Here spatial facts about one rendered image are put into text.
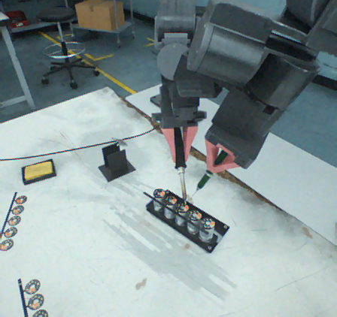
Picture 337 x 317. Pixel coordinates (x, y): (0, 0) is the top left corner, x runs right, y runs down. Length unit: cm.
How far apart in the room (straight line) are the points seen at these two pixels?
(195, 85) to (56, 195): 44
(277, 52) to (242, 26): 4
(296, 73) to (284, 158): 50
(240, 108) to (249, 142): 5
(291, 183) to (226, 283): 30
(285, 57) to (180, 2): 30
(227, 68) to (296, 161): 53
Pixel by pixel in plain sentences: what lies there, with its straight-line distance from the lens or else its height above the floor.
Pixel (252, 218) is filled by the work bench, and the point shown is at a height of 75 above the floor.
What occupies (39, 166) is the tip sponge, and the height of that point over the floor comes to 76.
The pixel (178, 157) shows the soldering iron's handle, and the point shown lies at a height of 86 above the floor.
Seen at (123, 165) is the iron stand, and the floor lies 77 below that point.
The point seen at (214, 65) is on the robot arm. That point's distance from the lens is 27.
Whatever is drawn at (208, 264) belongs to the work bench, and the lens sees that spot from 53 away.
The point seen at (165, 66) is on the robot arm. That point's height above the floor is 105.
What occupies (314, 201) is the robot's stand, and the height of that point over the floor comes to 75.
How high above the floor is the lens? 122
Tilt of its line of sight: 41 degrees down
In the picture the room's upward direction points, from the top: straight up
